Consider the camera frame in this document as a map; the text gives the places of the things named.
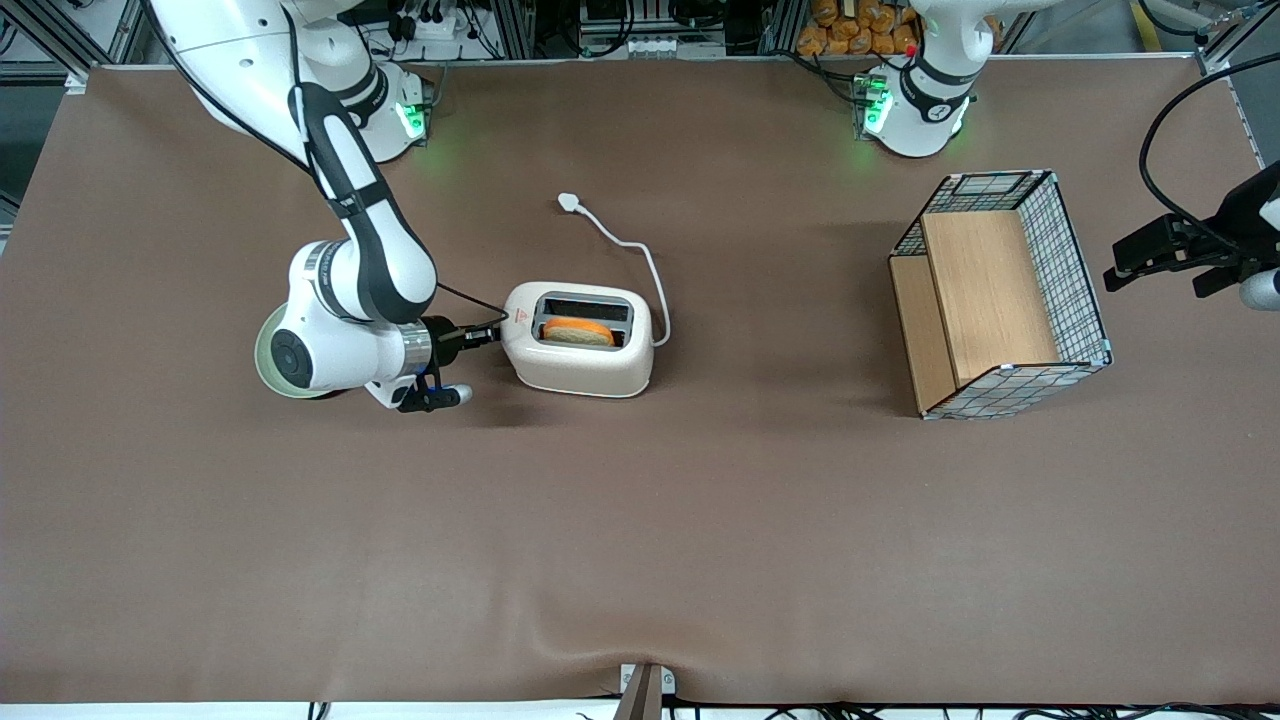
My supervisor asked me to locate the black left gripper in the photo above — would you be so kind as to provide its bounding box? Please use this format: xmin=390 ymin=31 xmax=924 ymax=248
xmin=1103 ymin=160 xmax=1280 ymax=294

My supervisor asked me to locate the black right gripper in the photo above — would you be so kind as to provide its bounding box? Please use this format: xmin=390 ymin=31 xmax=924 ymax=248
xmin=428 ymin=316 xmax=503 ymax=371

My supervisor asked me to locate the white two-slot toaster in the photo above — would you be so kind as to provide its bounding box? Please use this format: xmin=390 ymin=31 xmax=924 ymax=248
xmin=499 ymin=281 xmax=655 ymax=400

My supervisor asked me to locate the toast slice with orange crust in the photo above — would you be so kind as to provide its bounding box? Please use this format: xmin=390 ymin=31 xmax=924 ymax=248
xmin=543 ymin=317 xmax=617 ymax=349

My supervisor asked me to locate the pale green round plate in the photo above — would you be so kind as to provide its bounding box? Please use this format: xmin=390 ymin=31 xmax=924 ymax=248
xmin=253 ymin=305 xmax=346 ymax=401

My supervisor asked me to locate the white power strip with plugs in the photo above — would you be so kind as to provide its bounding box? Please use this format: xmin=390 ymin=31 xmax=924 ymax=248
xmin=384 ymin=5 xmax=473 ymax=43

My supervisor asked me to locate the pile of orange bread rolls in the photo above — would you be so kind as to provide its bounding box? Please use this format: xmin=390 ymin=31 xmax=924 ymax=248
xmin=794 ymin=0 xmax=923 ymax=58

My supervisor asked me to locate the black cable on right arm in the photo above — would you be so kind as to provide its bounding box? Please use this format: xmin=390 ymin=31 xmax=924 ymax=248
xmin=145 ymin=0 xmax=511 ymax=326

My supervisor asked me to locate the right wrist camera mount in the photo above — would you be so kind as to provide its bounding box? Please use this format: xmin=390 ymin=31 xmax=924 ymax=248
xmin=393 ymin=368 xmax=474 ymax=414

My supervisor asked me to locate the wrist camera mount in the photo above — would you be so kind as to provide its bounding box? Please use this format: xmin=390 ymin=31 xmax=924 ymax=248
xmin=1193 ymin=262 xmax=1280 ymax=312
xmin=393 ymin=368 xmax=474 ymax=414

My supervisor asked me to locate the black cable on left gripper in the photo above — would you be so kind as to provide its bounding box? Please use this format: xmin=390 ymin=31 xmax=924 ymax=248
xmin=1139 ymin=52 xmax=1280 ymax=253

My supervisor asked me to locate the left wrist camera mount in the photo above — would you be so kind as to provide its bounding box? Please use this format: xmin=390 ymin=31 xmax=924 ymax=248
xmin=1193 ymin=262 xmax=1280 ymax=312

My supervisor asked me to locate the wire basket with wooden panels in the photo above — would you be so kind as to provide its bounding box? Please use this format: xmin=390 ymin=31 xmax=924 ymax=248
xmin=887 ymin=169 xmax=1114 ymax=422

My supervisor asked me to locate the white power cable with plug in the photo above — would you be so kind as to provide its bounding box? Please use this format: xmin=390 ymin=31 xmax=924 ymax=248
xmin=556 ymin=192 xmax=672 ymax=349

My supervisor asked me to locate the metal clamp bracket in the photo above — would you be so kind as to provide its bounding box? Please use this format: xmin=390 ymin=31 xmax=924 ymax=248
xmin=614 ymin=661 xmax=678 ymax=720

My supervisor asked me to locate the aluminium frame rail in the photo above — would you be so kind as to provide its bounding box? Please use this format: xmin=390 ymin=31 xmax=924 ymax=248
xmin=0 ymin=0 xmax=136 ymax=93

